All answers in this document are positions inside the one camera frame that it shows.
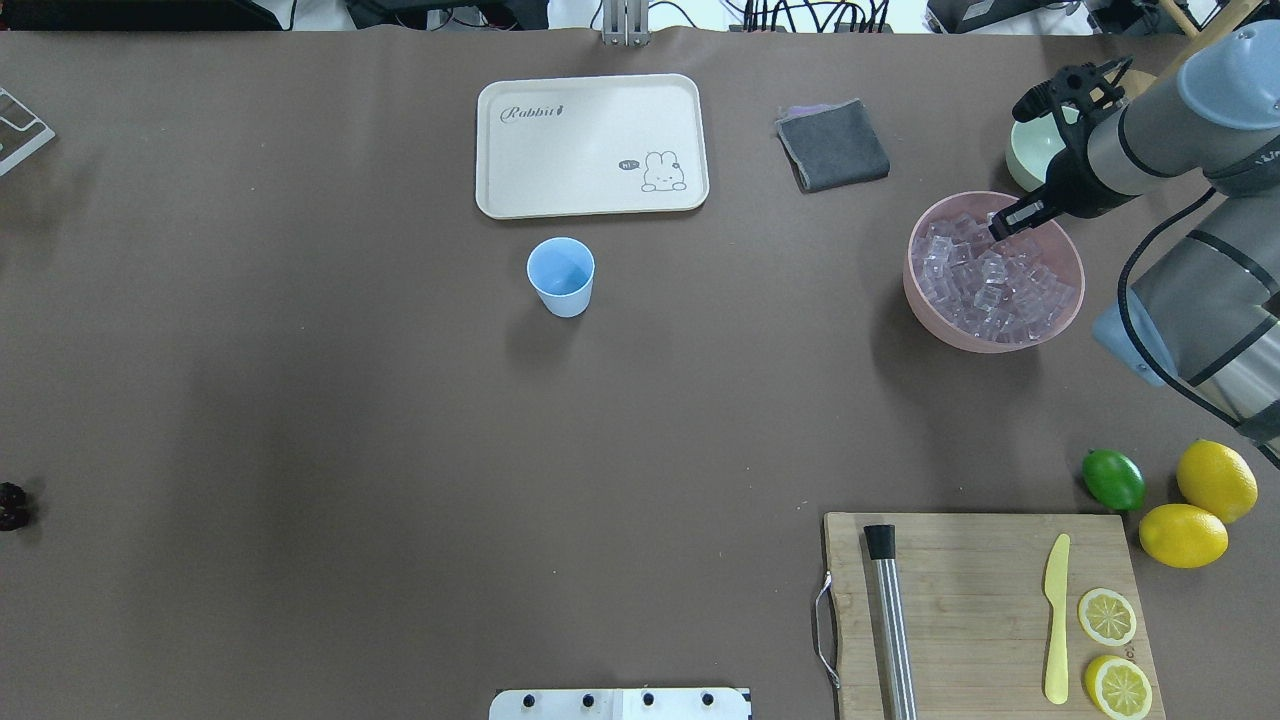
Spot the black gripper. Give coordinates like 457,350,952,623
988,56,1135,242

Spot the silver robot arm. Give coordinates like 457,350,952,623
989,19,1279,462

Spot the pile of ice cubes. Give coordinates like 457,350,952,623
915,210,1079,345

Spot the light blue cup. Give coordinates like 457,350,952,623
526,237,596,318

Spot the green bowl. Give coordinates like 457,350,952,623
1005,111,1066,192

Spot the pink bowl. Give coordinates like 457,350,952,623
902,190,1087,355

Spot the grey folded cloth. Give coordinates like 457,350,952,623
774,97,891,193

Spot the green lime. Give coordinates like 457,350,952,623
1082,448,1147,512

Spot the yellow lemon outer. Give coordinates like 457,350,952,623
1176,439,1260,524

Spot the yellow lemon near lime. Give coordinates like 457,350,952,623
1138,503,1229,569

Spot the yellow plastic knife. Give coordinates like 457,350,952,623
1043,533,1071,705

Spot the lemon slice near knife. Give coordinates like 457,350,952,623
1076,587,1138,648

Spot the cream rabbit tray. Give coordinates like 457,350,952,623
475,73,710,220

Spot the wooden cutting board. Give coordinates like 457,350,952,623
823,512,1142,719

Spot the steel muddler black tip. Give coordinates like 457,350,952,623
863,523,919,719

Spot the lemon slice far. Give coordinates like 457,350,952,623
1084,655,1155,719

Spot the dark cherry pair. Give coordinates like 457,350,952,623
0,482,31,532

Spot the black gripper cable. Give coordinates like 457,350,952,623
1116,184,1280,441

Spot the aluminium frame post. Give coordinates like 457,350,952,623
600,0,652,47

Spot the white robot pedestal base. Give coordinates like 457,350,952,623
488,687,753,719

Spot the white wire cup rack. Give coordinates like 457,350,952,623
0,88,56,176

